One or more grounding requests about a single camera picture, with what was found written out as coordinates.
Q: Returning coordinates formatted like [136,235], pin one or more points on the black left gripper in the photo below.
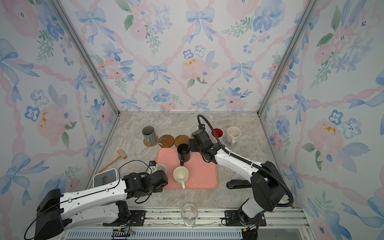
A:
[160,189]

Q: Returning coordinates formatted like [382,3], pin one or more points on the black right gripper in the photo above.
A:
[192,145]

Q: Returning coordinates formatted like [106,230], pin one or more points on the cream mug blue handle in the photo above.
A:
[161,167]

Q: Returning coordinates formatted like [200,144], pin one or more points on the white mug red interior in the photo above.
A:
[217,132]

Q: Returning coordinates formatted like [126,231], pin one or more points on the plain brown wooden coaster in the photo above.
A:
[181,139]

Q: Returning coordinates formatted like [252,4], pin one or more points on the grey-blue woven round coaster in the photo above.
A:
[228,144]

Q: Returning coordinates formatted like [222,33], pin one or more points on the white speckled mug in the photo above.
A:
[233,134]

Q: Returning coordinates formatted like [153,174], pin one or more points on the brown wooden coaster white streak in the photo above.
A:
[166,141]

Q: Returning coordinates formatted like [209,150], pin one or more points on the grey ceramic mug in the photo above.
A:
[149,134]

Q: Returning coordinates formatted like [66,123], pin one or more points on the woven rattan round coaster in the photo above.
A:
[148,145]

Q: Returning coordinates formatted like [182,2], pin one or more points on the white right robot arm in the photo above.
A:
[269,189]

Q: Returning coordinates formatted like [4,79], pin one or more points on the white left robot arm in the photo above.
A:
[104,205]

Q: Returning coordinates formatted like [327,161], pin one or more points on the black ceramic mug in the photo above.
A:
[184,153]

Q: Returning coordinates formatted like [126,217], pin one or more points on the cream ceramic mug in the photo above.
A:
[181,175]

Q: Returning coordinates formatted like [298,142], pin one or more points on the pink rectangular tray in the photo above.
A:
[202,175]

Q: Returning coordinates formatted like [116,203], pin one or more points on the wooden mallet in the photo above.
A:
[121,155]

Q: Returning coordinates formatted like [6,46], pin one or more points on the clear glass dome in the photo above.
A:
[189,213]

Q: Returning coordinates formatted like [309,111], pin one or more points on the black stapler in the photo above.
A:
[238,184]

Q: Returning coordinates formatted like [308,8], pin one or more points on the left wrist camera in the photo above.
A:
[153,166]

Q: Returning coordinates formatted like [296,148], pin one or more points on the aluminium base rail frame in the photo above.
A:
[205,224]

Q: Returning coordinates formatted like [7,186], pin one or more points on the aluminium left corner post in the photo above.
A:
[81,49]

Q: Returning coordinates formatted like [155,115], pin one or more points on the aluminium corner post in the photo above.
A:
[81,49]
[291,47]

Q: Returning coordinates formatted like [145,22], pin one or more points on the aluminium right corner post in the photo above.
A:
[291,47]

